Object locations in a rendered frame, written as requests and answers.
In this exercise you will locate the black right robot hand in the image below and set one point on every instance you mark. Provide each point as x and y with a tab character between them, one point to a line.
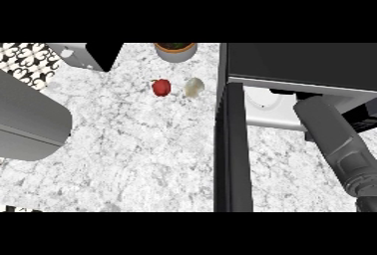
368	205

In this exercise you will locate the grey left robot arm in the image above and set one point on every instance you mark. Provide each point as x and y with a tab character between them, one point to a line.
29	123

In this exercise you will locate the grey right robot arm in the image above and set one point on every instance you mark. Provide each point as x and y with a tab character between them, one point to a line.
333	136

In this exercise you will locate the dark grey microwave door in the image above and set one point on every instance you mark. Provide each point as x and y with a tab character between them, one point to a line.
233	149

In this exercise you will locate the white microwave turntable plate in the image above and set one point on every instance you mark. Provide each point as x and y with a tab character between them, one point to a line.
265	104

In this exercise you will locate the dark grey microwave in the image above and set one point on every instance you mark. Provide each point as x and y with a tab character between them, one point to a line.
299	63

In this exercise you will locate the white milk carton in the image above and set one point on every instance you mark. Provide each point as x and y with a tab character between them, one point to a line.
194	87

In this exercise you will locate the red bell pepper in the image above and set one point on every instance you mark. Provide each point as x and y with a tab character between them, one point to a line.
161	87

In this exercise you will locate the grey plant pot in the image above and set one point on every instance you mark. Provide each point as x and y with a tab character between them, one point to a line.
176	53

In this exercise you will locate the grey and black appliance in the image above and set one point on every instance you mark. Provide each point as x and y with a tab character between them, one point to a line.
80	54

